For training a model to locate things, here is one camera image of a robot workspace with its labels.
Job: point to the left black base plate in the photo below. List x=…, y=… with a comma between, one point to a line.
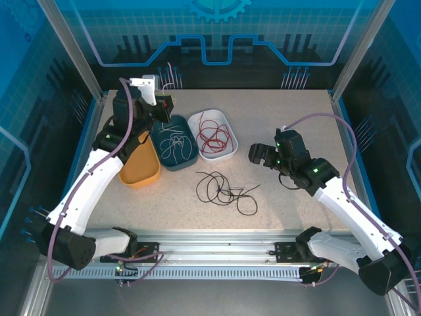
x=148, y=251

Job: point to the yellow plastic tray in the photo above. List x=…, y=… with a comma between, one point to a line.
x=141, y=171

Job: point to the aluminium table side rail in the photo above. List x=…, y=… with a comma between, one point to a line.
x=98, y=108
x=345, y=108

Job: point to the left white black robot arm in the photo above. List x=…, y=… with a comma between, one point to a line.
x=85, y=184

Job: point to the aluminium mounting rail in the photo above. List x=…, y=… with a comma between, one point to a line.
x=213, y=243

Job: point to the black wiring connector cluster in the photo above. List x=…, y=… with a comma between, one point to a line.
x=312, y=276
x=125, y=273

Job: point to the steel shelf panel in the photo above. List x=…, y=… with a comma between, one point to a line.
x=213, y=299

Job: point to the aluminium frame post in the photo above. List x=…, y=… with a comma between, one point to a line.
x=361, y=49
x=74, y=49

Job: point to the dark teal plastic tray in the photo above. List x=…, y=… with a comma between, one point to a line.
x=154, y=141

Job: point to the white plastic tray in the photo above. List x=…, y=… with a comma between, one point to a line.
x=210, y=158

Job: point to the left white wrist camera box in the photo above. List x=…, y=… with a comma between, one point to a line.
x=146, y=87

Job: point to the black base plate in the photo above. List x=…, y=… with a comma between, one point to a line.
x=286, y=251
x=148, y=251

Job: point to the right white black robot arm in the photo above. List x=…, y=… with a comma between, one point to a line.
x=345, y=204

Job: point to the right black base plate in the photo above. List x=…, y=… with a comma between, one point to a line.
x=286, y=251

